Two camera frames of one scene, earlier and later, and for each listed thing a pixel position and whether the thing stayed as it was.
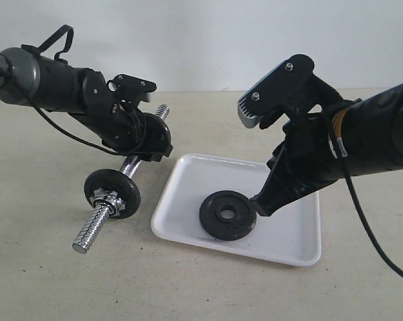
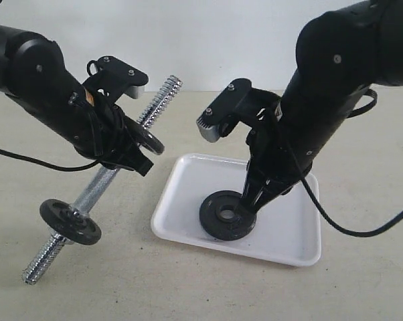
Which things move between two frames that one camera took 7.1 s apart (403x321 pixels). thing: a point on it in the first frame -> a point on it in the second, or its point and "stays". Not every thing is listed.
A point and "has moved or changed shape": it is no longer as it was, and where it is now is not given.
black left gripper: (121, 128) -> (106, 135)
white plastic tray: (290, 233) stays
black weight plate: (126, 186) -> (79, 229)
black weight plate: (227, 215) stays
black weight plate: (157, 137) has moved or changed shape
